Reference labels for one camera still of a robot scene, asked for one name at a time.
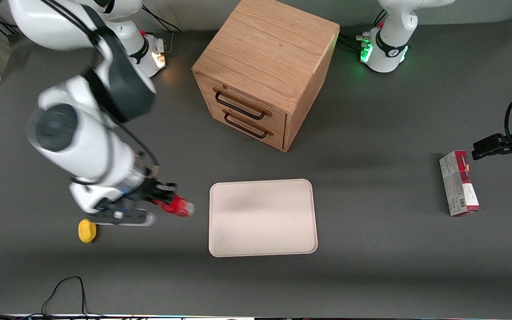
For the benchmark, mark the cream rectangular tray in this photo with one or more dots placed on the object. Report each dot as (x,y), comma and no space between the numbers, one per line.
(262,218)

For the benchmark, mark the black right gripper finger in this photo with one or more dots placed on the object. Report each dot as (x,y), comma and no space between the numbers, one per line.
(159,203)
(168,188)

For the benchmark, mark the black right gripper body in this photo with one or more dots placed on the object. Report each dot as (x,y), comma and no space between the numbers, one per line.
(150,189)

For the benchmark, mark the red and grey carton box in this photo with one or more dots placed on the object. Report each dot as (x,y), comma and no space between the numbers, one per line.
(458,183)

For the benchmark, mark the yellow lemon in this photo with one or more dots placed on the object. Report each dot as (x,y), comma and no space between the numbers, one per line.
(87,231)

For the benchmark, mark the wooden drawer cabinet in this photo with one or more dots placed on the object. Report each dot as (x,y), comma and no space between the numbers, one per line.
(265,58)

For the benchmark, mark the red coke bottle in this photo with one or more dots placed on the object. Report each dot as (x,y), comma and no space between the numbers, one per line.
(179,206)

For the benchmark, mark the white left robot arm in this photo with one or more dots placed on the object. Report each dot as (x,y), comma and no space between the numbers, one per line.
(389,44)

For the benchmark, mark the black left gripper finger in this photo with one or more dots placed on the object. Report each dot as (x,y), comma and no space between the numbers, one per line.
(487,154)
(489,141)

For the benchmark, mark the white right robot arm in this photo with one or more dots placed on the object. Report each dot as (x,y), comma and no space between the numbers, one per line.
(82,133)

